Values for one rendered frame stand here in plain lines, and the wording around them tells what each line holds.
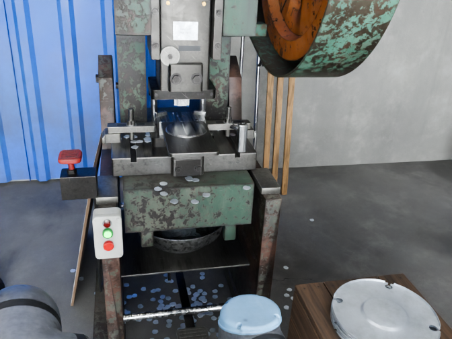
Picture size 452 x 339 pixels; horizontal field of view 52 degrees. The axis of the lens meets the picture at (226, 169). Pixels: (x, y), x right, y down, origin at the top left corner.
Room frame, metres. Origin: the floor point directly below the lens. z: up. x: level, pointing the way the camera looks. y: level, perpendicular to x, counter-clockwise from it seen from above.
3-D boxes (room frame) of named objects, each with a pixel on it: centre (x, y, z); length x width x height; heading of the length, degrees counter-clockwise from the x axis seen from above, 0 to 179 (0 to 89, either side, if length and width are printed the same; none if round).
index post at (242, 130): (1.36, -0.04, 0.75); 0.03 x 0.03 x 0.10; 14
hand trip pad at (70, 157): (1.14, 0.42, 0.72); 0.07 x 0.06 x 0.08; 14
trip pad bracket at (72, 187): (1.15, 0.41, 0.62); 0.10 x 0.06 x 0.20; 104
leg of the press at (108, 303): (1.52, 0.45, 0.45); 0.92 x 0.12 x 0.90; 14
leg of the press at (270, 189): (1.64, -0.07, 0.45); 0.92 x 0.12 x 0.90; 14
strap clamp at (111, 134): (1.40, 0.32, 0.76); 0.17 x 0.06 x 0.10; 104
